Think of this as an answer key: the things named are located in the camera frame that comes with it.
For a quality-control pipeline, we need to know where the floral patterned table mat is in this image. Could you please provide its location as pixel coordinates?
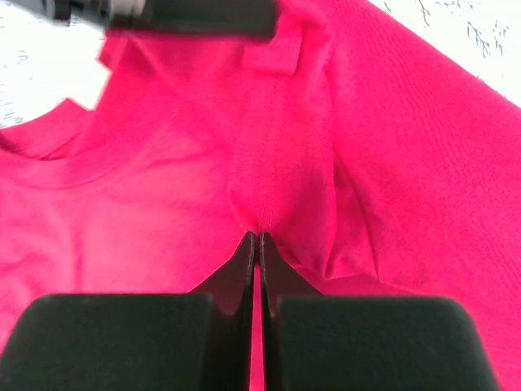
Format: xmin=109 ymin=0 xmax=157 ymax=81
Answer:
xmin=1 ymin=1 xmax=520 ymax=128

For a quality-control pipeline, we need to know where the magenta t shirt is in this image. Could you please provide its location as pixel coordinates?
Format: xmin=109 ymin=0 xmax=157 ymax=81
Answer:
xmin=1 ymin=1 xmax=520 ymax=390

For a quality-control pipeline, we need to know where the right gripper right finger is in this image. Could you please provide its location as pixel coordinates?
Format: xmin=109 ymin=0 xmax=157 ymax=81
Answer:
xmin=259 ymin=233 xmax=499 ymax=390

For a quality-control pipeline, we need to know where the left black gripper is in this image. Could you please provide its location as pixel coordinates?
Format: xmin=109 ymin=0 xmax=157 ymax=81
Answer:
xmin=13 ymin=0 xmax=278 ymax=39

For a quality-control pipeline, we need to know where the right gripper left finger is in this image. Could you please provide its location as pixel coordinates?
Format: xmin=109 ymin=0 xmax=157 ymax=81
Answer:
xmin=1 ymin=233 xmax=255 ymax=390

